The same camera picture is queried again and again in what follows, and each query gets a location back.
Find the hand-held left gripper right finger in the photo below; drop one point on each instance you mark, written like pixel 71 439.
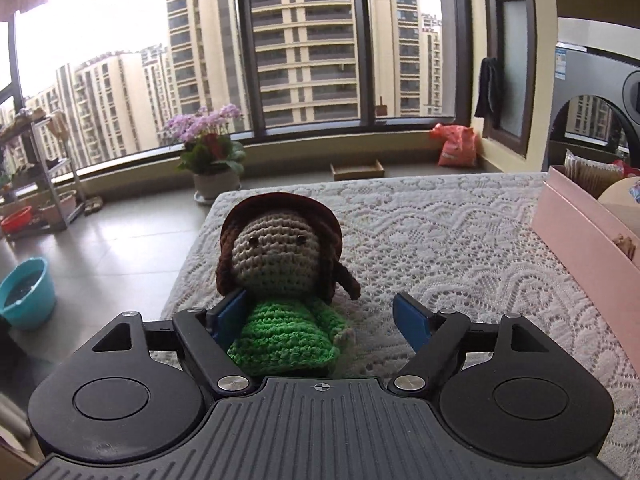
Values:
pixel 410 321

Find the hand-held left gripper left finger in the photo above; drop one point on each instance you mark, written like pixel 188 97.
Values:
pixel 230 311

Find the crochet doll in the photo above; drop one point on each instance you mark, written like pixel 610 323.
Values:
pixel 280 257

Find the pink storage box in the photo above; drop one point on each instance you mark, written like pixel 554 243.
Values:
pixel 580 240

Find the round beige cushion with stickers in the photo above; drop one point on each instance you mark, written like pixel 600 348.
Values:
pixel 622 195

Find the white lace tablecloth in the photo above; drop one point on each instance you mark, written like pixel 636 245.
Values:
pixel 450 240

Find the shallow wooden tray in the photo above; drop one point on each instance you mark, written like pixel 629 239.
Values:
pixel 357 171

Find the potted pink flower plant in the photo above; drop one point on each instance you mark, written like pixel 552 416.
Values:
pixel 210 150

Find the pair of slippers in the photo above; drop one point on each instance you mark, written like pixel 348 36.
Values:
pixel 93 206

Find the red plastic bag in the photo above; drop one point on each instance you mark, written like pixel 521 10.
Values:
pixel 456 147

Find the teal plastic basin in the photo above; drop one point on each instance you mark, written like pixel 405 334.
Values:
pixel 35 305

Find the metal storage rack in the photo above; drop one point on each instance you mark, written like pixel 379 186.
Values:
pixel 47 170

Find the red plastic basin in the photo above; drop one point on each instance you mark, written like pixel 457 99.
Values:
pixel 16 221

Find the brown patterned pouch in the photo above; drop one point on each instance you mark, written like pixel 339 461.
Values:
pixel 592 172

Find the dark hanging cloth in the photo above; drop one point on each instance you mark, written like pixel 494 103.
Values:
pixel 489 90

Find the dark framed frosted window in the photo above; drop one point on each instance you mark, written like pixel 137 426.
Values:
pixel 515 60

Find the grey washing machine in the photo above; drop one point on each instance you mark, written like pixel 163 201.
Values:
pixel 590 80

